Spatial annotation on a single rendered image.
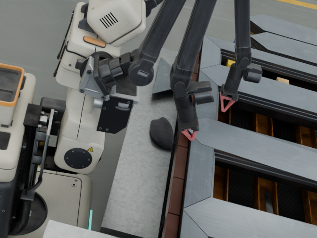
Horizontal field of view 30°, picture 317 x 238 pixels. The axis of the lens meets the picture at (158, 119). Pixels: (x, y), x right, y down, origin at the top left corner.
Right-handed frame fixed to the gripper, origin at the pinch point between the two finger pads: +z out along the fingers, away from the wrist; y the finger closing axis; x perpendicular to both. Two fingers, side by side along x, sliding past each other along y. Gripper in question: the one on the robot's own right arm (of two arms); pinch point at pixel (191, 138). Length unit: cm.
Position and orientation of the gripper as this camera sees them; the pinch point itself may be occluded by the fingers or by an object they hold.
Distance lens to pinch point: 202.3
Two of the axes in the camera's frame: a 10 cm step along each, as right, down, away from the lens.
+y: -0.2, -6.2, 7.8
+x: -9.8, 1.7, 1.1
